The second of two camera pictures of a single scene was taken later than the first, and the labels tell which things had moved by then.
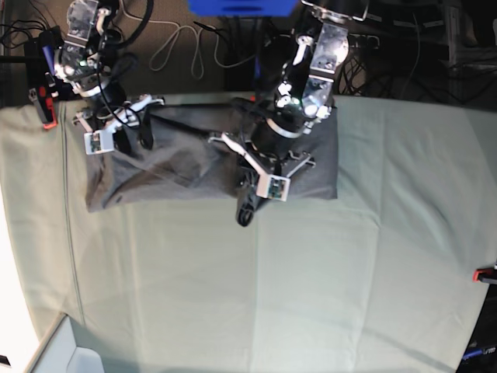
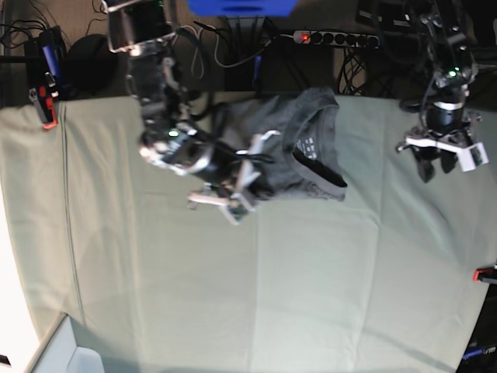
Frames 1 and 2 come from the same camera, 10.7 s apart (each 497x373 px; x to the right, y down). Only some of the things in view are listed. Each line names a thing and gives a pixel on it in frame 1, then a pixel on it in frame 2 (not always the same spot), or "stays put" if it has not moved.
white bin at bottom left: (58, 353) stays put
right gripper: (274, 137) to (444, 118)
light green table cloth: (380, 280) stays put
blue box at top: (242, 8) stays put
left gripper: (110, 95) to (224, 166)
